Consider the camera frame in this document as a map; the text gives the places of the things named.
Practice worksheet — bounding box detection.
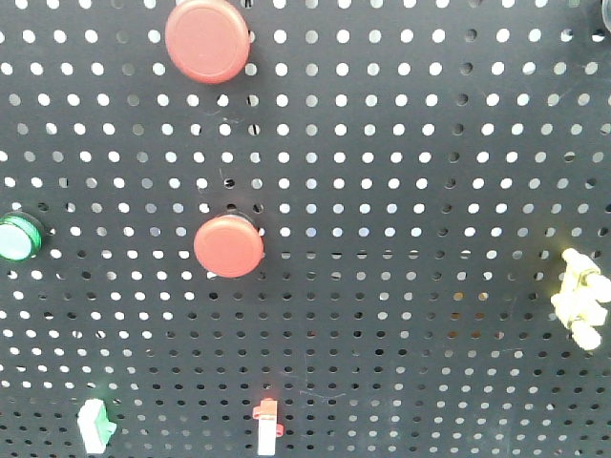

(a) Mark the large upper red push button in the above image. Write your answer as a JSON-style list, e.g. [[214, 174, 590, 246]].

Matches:
[[164, 0, 250, 84]]

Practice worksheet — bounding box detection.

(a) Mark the green round push button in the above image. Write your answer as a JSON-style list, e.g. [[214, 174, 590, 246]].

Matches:
[[0, 212, 45, 261]]

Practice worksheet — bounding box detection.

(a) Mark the black knob at top edge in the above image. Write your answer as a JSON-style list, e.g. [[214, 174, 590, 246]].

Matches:
[[600, 0, 611, 31]]

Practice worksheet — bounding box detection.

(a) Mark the white and red rocker switch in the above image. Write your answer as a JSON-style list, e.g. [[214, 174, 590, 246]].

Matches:
[[252, 398, 284, 457]]

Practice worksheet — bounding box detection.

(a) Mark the white and green rocker switch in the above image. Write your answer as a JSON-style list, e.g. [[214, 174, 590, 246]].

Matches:
[[77, 399, 117, 454]]

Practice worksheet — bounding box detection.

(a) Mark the red mushroom push button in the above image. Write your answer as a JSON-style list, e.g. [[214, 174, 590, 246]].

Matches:
[[193, 214, 264, 279]]

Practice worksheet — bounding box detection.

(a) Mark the black perforated pegboard panel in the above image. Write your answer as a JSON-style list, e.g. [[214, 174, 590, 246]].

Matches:
[[1, 1, 610, 457]]

